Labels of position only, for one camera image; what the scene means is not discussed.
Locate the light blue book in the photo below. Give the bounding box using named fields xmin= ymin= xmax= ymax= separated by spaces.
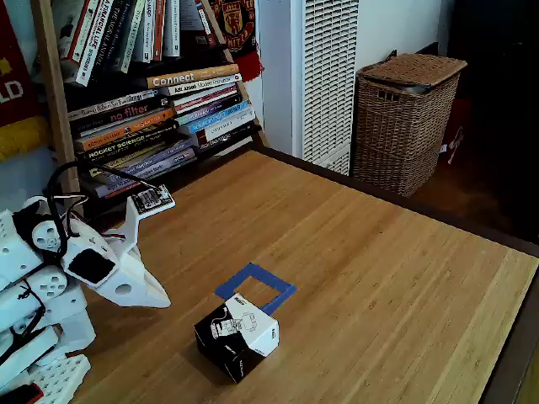
xmin=184 ymin=104 xmax=256 ymax=136

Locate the red banner with yellow fringe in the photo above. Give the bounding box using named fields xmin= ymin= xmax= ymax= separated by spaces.
xmin=0 ymin=0 xmax=48 ymax=162

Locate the black no filter book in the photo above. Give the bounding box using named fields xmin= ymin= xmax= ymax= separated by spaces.
xmin=69 ymin=97 xmax=170 ymax=132

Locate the red leaning book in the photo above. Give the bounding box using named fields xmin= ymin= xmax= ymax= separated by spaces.
xmin=195 ymin=0 xmax=218 ymax=48

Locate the wooden ladder bookshelf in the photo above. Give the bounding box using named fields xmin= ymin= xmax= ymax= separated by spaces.
xmin=31 ymin=0 xmax=270 ymax=220

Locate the white book red spine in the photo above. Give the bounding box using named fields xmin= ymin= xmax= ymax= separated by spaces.
xmin=74 ymin=0 xmax=115 ymax=88

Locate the black Moral Animal book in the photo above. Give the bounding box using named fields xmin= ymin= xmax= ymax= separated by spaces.
xmin=94 ymin=0 xmax=128 ymax=79

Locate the white book black lettering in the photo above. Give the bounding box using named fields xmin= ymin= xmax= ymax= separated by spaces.
xmin=195 ymin=116 xmax=258 ymax=145

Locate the white Modern Romance book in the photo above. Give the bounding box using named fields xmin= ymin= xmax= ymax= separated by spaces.
xmin=159 ymin=73 xmax=243 ymax=98

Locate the white upright book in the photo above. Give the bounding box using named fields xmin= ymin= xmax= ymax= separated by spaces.
xmin=141 ymin=0 xmax=155 ymax=65
xmin=162 ymin=0 xmax=183 ymax=59

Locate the black Rocket Science book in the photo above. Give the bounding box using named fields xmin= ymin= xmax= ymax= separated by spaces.
xmin=75 ymin=121 xmax=180 ymax=163

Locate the wicker laundry basket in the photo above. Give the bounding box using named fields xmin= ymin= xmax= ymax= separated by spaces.
xmin=351 ymin=52 xmax=469 ymax=199

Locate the tan Connect book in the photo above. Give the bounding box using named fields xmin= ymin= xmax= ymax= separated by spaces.
xmin=146 ymin=63 xmax=241 ymax=90

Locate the camera board on white mount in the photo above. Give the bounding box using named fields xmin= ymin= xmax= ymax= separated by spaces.
xmin=103 ymin=183 xmax=177 ymax=254

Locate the white grille heater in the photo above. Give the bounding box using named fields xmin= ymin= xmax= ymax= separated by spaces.
xmin=290 ymin=0 xmax=361 ymax=177

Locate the blue tape square target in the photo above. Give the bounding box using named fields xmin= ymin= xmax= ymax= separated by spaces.
xmin=214 ymin=263 xmax=298 ymax=316

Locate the black and white servo box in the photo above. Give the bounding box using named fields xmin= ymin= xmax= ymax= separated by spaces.
xmin=193 ymin=293 xmax=280 ymax=385

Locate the red football scarf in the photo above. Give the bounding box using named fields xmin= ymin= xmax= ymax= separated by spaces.
xmin=208 ymin=0 xmax=265 ymax=83

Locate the black cable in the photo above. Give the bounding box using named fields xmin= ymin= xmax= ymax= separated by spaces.
xmin=45 ymin=161 xmax=159 ymax=263

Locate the white book script title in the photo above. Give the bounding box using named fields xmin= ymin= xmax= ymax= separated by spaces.
xmin=67 ymin=89 xmax=157 ymax=123

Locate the orange spine upright book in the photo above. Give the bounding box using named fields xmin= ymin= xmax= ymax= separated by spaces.
xmin=152 ymin=0 xmax=168 ymax=62

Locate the dark purple book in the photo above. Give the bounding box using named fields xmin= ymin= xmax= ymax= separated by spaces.
xmin=173 ymin=93 xmax=250 ymax=124

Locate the white and red book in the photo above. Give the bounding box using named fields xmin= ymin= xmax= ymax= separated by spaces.
xmin=170 ymin=82 xmax=239 ymax=109

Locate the red cloth bag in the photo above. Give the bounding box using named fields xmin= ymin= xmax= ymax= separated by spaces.
xmin=440 ymin=98 xmax=475 ymax=166

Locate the grey white book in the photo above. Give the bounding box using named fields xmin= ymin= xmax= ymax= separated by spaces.
xmin=58 ymin=0 xmax=92 ymax=65

